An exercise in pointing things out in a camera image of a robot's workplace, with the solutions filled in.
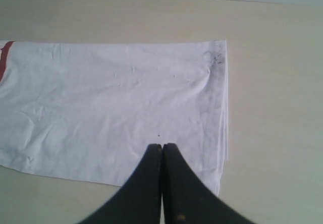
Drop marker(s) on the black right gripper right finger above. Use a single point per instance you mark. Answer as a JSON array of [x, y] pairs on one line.
[[186, 199]]

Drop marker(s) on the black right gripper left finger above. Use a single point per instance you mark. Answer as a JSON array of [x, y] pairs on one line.
[[139, 199]]

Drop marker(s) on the white t-shirt red lettering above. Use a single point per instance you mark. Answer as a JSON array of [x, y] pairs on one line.
[[87, 112]]

